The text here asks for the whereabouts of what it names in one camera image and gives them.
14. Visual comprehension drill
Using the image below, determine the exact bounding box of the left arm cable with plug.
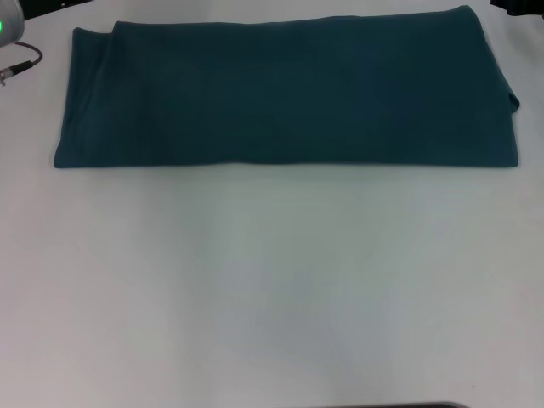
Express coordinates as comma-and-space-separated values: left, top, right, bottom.
0, 41, 43, 87

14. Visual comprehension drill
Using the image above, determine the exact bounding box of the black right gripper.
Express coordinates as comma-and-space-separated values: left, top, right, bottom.
489, 0, 544, 19

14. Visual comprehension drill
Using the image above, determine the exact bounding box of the teal blue printed T-shirt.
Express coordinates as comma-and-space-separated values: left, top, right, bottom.
54, 4, 522, 170

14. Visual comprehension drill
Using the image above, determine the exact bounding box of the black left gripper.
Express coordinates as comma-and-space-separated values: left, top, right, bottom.
23, 0, 94, 21

